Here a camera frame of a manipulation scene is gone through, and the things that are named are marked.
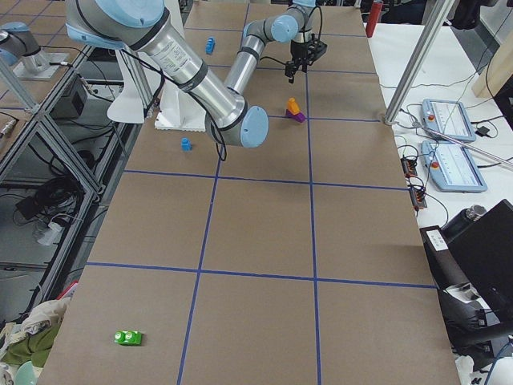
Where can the orange trapezoid block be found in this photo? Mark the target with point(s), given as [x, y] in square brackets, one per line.
[293, 107]

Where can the green two-stud block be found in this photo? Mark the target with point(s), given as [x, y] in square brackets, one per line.
[128, 337]

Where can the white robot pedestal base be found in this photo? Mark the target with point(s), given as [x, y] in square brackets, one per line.
[179, 111]

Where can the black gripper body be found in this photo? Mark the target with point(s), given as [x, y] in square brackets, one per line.
[297, 50]

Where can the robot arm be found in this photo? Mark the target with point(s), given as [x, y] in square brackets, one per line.
[146, 26]

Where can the purple trapezoid block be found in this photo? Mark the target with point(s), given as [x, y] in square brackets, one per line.
[299, 117]

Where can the red cylinder bottle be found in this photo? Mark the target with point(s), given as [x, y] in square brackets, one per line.
[374, 15]

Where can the lower teach pendant tablet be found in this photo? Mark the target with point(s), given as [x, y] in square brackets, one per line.
[451, 168]

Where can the upper teach pendant tablet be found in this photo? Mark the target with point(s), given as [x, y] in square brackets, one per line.
[448, 117]

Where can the small blue block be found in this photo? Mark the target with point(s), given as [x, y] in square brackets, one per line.
[186, 144]

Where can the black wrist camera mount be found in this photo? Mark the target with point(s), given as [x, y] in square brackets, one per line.
[317, 48]

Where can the teach pendant tablet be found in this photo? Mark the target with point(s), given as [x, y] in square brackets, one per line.
[448, 117]
[451, 168]

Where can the long blue four-stud block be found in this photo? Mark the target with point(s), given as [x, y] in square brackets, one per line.
[210, 45]

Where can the brown paper table mat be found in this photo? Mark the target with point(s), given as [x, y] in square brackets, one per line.
[298, 262]

